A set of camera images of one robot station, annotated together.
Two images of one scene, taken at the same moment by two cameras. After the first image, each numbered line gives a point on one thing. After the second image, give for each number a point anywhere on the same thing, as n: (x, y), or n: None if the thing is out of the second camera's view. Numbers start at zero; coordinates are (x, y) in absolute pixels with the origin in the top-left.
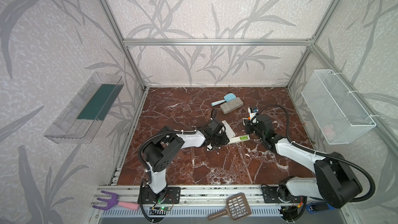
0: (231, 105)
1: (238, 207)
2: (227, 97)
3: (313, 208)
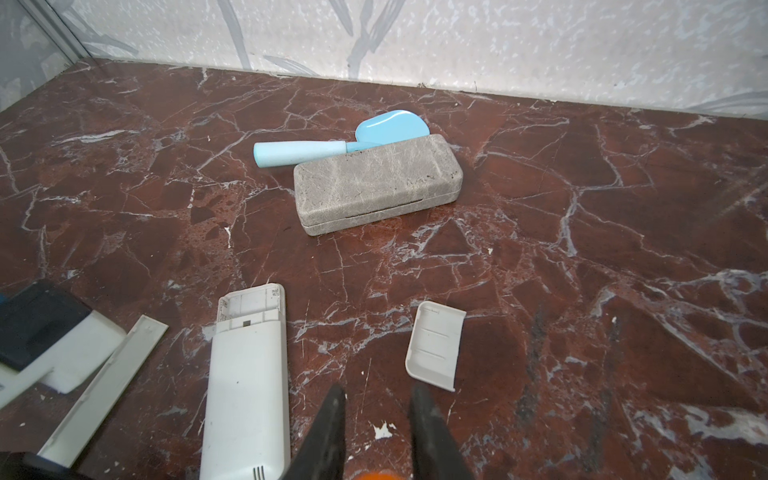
0: (373, 185)
1: None
2: (379, 130)
3: None
